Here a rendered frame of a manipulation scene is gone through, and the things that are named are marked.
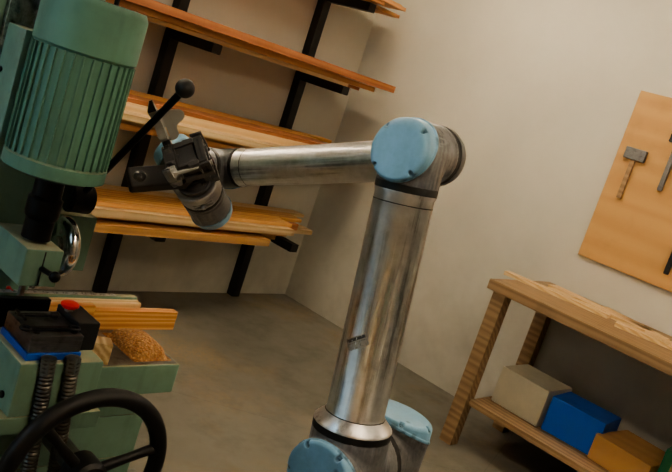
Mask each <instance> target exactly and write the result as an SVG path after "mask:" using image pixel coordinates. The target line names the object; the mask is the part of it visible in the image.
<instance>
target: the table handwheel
mask: <svg viewBox="0 0 672 472"><path fill-rule="evenodd" d="M101 407H120V408H124V409H128V410H130V411H132V412H134V413H135V414H137V415H138V416H139V417H140V418H141V419H142V420H143V422H144V423H145V425H146V427H147V429H148V433H149V440H150V444H149V445H146V446H144V447H141V448H138V449H136V450H133V451H130V452H128V453H125V454H122V455H119V456H116V457H113V458H110V459H107V460H104V461H101V462H100V460H99V459H98V458H97V457H96V456H95V455H94V454H93V453H92V452H91V451H88V450H81V451H80V450H79V449H78V448H77V446H76V445H75V444H74V443H73V442H72V440H71V439H70V438H69V437H68V443H67V444H65V442H64V441H63V440H62V438H61V437H60V436H59V435H58V433H57V432H56V431H55V429H54V428H55V427H56V426H58V425H59V424H61V423H62V422H64V421H66V420H67V419H69V418H71V417H73V416H75V415H77V414H80V413H82V412H85V411H88V410H91V409H95V408H101ZM42 437H43V439H42V443H43V445H44V446H45V447H46V448H47V450H48V451H49V452H50V451H51V445H52V446H53V447H54V448H55V449H56V451H57V452H58V453H56V457H55V458H56V460H57V462H58V463H59V465H60V466H61V468H60V472H107V471H109V470H111V469H114V468H116V467H119V466H121V465H124V464H126V463H129V462H132V461H135V460H137V459H140V458H143V457H146V456H148V459H147V462H146V465H145V468H144V470H143V472H161V470H162V468H163V464H164V460H165V456H166V449H167V434H166V428H165V424H164V421H163V419H162V416H161V414H160V413H159V411H158V410H157V408H156V407H155V406H154V405H153V404H152V403H151V402H150V401H149V400H148V399H146V398H145V397H143V396H142V395H140V394H138V393H135V392H132V391H129V390H125V389H119V388H102V389H95V390H90V391H86V392H83V393H80V394H77V395H74V396H71V397H69V398H67V399H65V400H63V401H61V402H59V403H57V404H55V405H53V406H52V407H50V408H48V409H47V410H45V411H44V412H43V413H41V414H40V415H39V416H37V417H36V418H35V419H34V420H32V421H31V422H30V423H29V424H28V425H27V426H26V427H25V428H24V429H23V430H22V431H21V432H20V433H19V434H18V435H17V436H16V437H15V438H14V440H13V441H12V442H11V443H10V445H9V446H8V447H7V449H6V450H5V452H4V453H3V455H2V457H1V458H0V472H16V471H17V469H18V467H19V466H20V464H21V462H22V461H23V459H24V458H25V456H26V455H27V454H28V452H29V451H30V450H31V449H32V448H33V447H34V445H35V444H36V443H37V442H38V441H39V440H40V439H41V438H42Z"/></svg>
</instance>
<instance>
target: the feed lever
mask: <svg viewBox="0 0 672 472"><path fill-rule="evenodd" d="M175 91H176V93H175V94H174V95H173V96H172V97H171V98H170V99H169V100H168V101H167V102H166V103H165V104H164V105H163V106H162V107H161V108H160V109H159V110H158V111H157V112H156V113H155V114H154V115H153V116H152V117H151V119H150V120H149V121H148V122H147V123H146V124H145V125H144V126H143V127H142V128H141V129H140V130H139V131H138V132H137V133H136V134H135V135H134V136H133V137H132V138H131V139H130V140H129V141H128V142H127V143H126V145H125V146H124V147H123V148H122V149H121V150H120V151H119V152H118V153H117V154H116V155H115V156H114V157H113V158H112V159H111V160H110V164H109V167H108V171H107V174H108V173H109V172H110V171H111V170H112V169H113V168H114V167H115V166H116V165H117V164H118V163H119V162H120V161H121V159H122V158H123V157H124V156H125V155H126V154H127V153H128V152H129V151H130V150H131V149H132V148H133V147H134V146H135V145H136V144H137V143H138V142H139V141H140V140H141V139H142V138H143V137H144V136H145V135H146V134H147V133H148V132H149V131H150V130H151V129H152V128H153V127H154V126H155V125H156V124H157V123H158V122H159V121H160V120H161V118H162V117H163V116H164V115H165V114H166V113H167V112H168V111H169V110H170V109H171V108H172V107H173V106H174V105H175V104H176V103H177V102H178V101H179V100H180V99H181V98H190V97H191V96H193V94H194V92H195V85H194V83H193V82H192V81H191V80H190V79H187V78H183V79H180V80H179V81H177V83H176V85H175ZM62 200H63V206H62V208H63V209H64V211H66V212H74V213H82V214H89V213H91V212H92V211H93V210H94V208H95V206H96V203H97V192H96V189H95V188H94V187H76V186H69V185H65V188H64V192H63V196H62Z"/></svg>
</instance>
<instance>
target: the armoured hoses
mask: <svg viewBox="0 0 672 472"><path fill-rule="evenodd" d="M81 360H82V359H81V357H80V356H79V355H74V354H69V355H66V356H65V357H64V369H63V371H64V372H63V376H62V378H63V379H62V380H61V381H62V383H61V387H60V392H59V393H60V395H59V397H60V398H59V399H58V401H59V402H61V401H63V400H65V399H67V398H69V397H71V396H74V395H75V393H76V392H75V391H76V386H77V384H76V383H77V379H78V375H79V372H80V366H81ZM56 363H57V358H56V356H52V355H43V356H41V358H40V365H39V370H38V371H39V373H38V377H37V379H38V380H37V381H36V383H37V384H36V385H35V386H36V388H35V391H36V392H35V393H34V395H35V396H34V397H33V398H34V400H33V404H32V408H31V410H32V411H31V413H30V414H31V415H30V419H29V422H31V421H32V420H34V419H35V418H36V417H37V416H39V415H40V414H41V413H43V412H44V411H45V410H47V409H48V406H49V405H48V404H49V400H50V395H51V393H50V392H51V388H52V384H53V379H54V378H53V377H54V374H55V369H56ZM59 402H58V403H59ZM70 421H71V418H69V419H67V420H66V421H64V422H62V423H61V424H59V425H58V426H56V427H55V428H54V429H55V431H56V432H57V433H58V435H59V436H60V437H61V438H62V440H63V441H64V442H65V444H67V443H68V436H69V431H70V430H69V428H70V424H71V422H70ZM42 439H43V437H42V438H41V439H40V440H39V441H38V442H37V443H36V444H35V445H34V447H33V448H32V449H31V450H30V451H29V452H28V454H27V455H26V456H25V458H24V459H23V461H22V463H21V464H22V465H21V469H20V472H37V465H38V461H39V459H38V458H39V454H40V450H41V445H42V444H41V443H42ZM56 453H58V452H57V451H56V449H55V448H54V447H53V446H52V445H51V451H50V455H49V457H50V458H49V462H48V469H47V472H60V468H61V466H60V465H59V463H58V462H57V460H56V458H55V457H56Z"/></svg>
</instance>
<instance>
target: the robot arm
mask: <svg viewBox="0 0 672 472"><path fill-rule="evenodd" d="M184 117H185V115H184V112H183V111H182V110H180V109H171V110H169V111H168V112H167V113H166V114H165V115H164V116H163V117H162V118H161V120H160V121H159V122H158V123H157V124H156V125H155V126H154V127H155V130H156V133H157V136H158V138H159V140H160V141H161V143H160V144H159V146H158V147H157V148H156V150H155V152H154V160H155V162H156V164H157V165H153V166H137V167H128V168H127V170H126V173H125V175H126V179H127V183H128V188H129V191H130V192H131V193H137V192H149V191H162V190H174V192H175V193H176V195H177V196H178V198H179V199H180V201H181V203H182V204H183V206H184V207H185V209H186V210H187V212H188V213H189V215H190V216H191V219H192V221H193V222H194V224H196V225H197V226H198V227H200V228H202V229H204V230H215V229H218V228H220V227H222V226H224V225H225V224H226V223H227V222H228V221H229V219H230V217H231V215H232V202H231V200H230V198H229V197H228V196H227V194H226V192H225V190H224V189H236V188H240V187H247V186H268V185H301V184H333V183H366V182H375V184H374V187H375V191H374V195H373V200H372V204H371V209H370V213H369V218H368V222H367V227H366V231H365V236H364V240H363V244H362V249H361V253H360V258H359V262H358V267H357V271H356V276H355V280H354V285H353V289H352V294H351V298H350V303H349V307H348V312H347V316H346V321H345V325H344V330H343V334H342V339H341V343H340V348H339V352H338V357H337V361H336V366H335V370H334V375H333V379H332V383H331V388H330V392H329V397H328V401H327V404H325V405H324V406H322V407H320V408H318V409H317V410H316V411H315V412H314V416H313V421H312V425H311V430H310V434H309V438H308V439H305V440H303V441H301V442H300V443H299V444H298V445H297V446H296V447H295V448H294V449H293V450H292V452H291V454H290V456H289V459H288V467H287V472H419V469H420V466H421V464H422V461H423V458H424V456H425V453H426V450H427V448H428V445H429V444H430V438H431V434H432V426H431V424H430V422H429V421H428V420H427V419H426V418H425V417H424V416H423V415H421V414H420V413H419V412H417V411H415V410H414V409H412V408H410V407H408V406H406V405H404V404H402V403H399V402H397V401H394V400H391V399H389V396H390V392H391V387H392V383H393V379H394V375H395V370H396V366H397V362H398V357H399V353H400V349H401V344H402V340H403V336H404V331H405V327H406V323H407V319H408V314H409V310H410V306H411V301H412V297H413V293H414V288H415V284H416V280H417V275H418V271H419V267H420V263H421V258H422V254H423V250H424V245H425V241H426V237H427V232H428V228H429V224H430V219H431V215H432V211H433V207H434V202H435V201H436V200H437V196H438V192H439V188H440V186H444V185H447V184H449V183H451V182H452V181H454V180H455V179H456V178H457V177H458V176H459V175H460V173H461V172H462V170H463V168H464V165H465V161H466V149H465V146H464V143H463V141H462V139H461V138H460V136H459V135H458V134H457V133H456V132H455V131H453V130H452V129H450V128H448V127H446V126H443V125H438V124H435V123H431V122H428V121H427V120H425V119H422V118H417V117H400V118H396V119H393V120H391V121H389V122H388V123H387V124H385V125H384V126H383V127H382V128H381V129H380V130H379V131H378V132H377V134H376V136H375V137H374V140H373V141H360V142H344V143H328V144H312V145H295V146H279V147H263V148H247V149H246V148H231V149H219V148H212V147H208V145H207V142H206V140H205V138H204V136H203V134H202V132H201V131H198V132H195V133H192V134H189V135H190V137H191V138H189V137H187V136H186V135H184V134H179V132H178V129H177V125H178V124H179V123H180V122H181V121H182V120H183V119H184ZM165 127H166V128H167V130H166V128H165ZM167 131H168V132H167ZM168 133H169V134H168ZM169 135H170V136H169ZM200 135H201V136H200Z"/></svg>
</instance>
